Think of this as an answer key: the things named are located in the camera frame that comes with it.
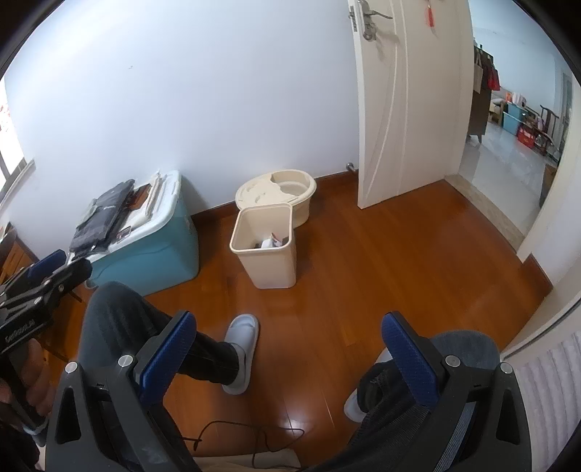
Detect beige mop bucket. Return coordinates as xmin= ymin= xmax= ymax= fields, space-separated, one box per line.
xmin=235 ymin=169 xmax=317 ymax=228

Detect person's leg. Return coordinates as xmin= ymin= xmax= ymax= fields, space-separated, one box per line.
xmin=347 ymin=330 xmax=502 ymax=472
xmin=77 ymin=281 xmax=241 ymax=396

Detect silver door handle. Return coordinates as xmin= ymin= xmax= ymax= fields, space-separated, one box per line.
xmin=348 ymin=0 xmax=394 ymax=42

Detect coat rack with bags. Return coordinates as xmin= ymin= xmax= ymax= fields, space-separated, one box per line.
xmin=467 ymin=43 xmax=503 ymax=142

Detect person's left leg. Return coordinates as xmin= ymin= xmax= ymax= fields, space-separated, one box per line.
xmin=77 ymin=281 xmax=241 ymax=396

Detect black cable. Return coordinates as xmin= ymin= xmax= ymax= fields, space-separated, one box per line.
xmin=182 ymin=420 xmax=306 ymax=471

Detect person's left hand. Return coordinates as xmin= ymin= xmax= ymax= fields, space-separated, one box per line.
xmin=0 ymin=338 xmax=53 ymax=432

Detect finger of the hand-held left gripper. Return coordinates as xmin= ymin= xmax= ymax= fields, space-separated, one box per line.
xmin=26 ymin=249 xmax=68 ymax=281
xmin=41 ymin=260 xmax=94 ymax=301

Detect dark wooden chair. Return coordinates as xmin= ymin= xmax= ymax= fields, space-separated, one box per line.
xmin=531 ymin=105 xmax=562 ymax=156

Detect window frame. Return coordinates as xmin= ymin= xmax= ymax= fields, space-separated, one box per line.
xmin=0 ymin=77 xmax=36 ymax=206

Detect white striped blanket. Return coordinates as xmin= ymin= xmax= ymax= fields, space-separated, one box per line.
xmin=503 ymin=330 xmax=581 ymax=460

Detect wooden cabinet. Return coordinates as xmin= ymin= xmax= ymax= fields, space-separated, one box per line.
xmin=0 ymin=222 xmax=42 ymax=284

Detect black folded bag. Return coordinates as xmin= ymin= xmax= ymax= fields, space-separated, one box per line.
xmin=69 ymin=179 xmax=137 ymax=256

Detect beige plastic trash bin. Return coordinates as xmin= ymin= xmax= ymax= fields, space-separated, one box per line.
xmin=229 ymin=203 xmax=298 ymax=290

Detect white right slipper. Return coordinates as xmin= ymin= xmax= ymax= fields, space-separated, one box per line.
xmin=344 ymin=349 xmax=392 ymax=421

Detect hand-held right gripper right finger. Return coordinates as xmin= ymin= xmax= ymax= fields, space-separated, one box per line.
xmin=380 ymin=311 xmax=533 ymax=472

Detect blue storage box white lid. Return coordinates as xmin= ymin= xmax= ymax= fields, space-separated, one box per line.
xmin=68 ymin=170 xmax=201 ymax=301

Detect white slipper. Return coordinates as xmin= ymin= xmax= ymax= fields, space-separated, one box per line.
xmin=222 ymin=314 xmax=260 ymax=395
xmin=344 ymin=349 xmax=392 ymax=421

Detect white door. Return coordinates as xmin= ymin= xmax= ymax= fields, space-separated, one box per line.
xmin=347 ymin=0 xmax=475 ymax=211

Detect person's right leg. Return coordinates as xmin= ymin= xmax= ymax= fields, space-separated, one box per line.
xmin=347 ymin=330 xmax=502 ymax=472

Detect white left slipper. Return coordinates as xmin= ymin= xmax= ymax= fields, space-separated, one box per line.
xmin=222 ymin=314 xmax=260 ymax=395

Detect blue plastic bin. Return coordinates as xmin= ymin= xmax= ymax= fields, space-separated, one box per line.
xmin=505 ymin=102 xmax=530 ymax=135

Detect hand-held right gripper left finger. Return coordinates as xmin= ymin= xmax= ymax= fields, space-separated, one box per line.
xmin=45 ymin=311 xmax=201 ymax=472

